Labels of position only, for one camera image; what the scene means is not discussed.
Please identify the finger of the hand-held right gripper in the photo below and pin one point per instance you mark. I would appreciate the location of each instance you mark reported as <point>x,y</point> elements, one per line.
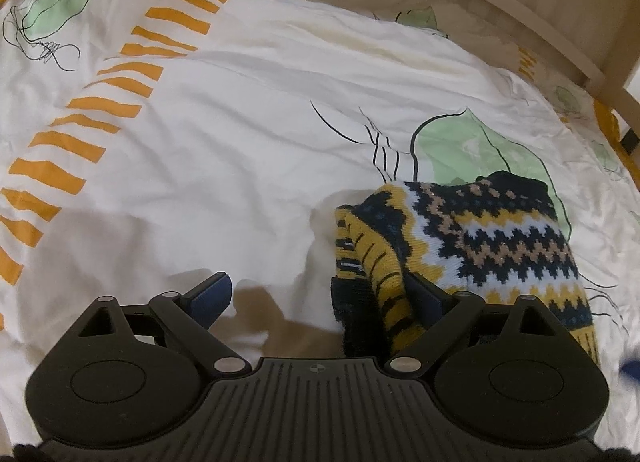
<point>631,369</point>

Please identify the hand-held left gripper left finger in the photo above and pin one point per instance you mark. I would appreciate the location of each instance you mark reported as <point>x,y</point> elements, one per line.
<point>212,295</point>

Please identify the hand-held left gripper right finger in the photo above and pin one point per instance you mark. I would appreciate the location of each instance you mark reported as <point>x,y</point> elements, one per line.
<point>426,298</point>

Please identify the yellow navy patterned knit sweater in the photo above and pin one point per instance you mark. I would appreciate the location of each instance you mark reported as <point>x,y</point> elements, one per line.
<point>490,242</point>

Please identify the white leaf-print bed sheet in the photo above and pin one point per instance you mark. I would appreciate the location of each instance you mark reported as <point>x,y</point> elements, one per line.
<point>225,167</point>

